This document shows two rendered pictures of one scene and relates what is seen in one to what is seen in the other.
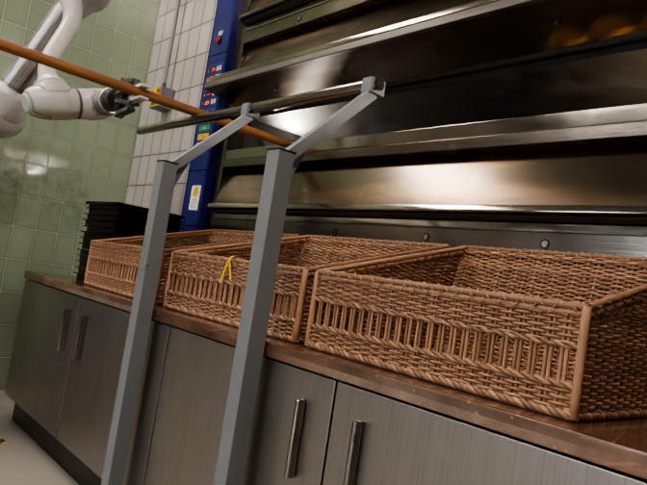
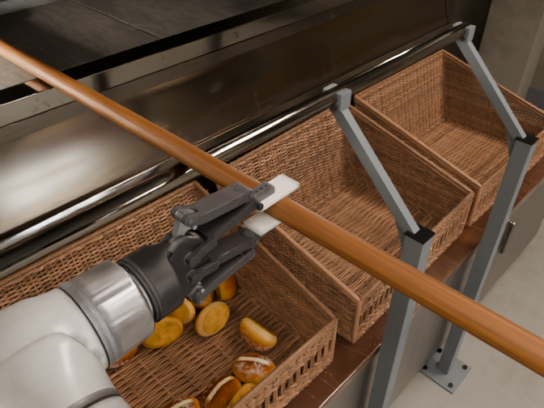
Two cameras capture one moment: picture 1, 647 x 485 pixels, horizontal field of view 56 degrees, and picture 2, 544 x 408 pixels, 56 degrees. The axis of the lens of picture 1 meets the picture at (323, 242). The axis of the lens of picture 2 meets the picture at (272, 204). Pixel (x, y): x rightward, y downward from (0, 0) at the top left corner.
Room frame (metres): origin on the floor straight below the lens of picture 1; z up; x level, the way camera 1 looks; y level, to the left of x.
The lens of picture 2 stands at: (1.89, 1.12, 1.59)
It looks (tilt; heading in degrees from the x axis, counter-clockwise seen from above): 38 degrees down; 266
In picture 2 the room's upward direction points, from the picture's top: straight up
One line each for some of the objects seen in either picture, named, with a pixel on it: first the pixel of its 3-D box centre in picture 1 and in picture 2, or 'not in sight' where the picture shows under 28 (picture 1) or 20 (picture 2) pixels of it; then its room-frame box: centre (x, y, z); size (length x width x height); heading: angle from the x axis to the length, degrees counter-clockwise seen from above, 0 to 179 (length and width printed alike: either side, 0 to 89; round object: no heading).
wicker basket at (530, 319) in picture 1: (502, 305); (454, 127); (1.15, -0.35, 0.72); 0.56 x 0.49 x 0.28; 41
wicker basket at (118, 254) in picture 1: (189, 259); (167, 332); (2.05, 0.43, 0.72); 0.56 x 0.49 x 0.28; 40
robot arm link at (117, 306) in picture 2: (109, 101); (109, 309); (2.02, 0.78, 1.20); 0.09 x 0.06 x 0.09; 132
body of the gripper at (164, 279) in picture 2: (118, 98); (170, 270); (1.96, 0.73, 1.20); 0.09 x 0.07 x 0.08; 42
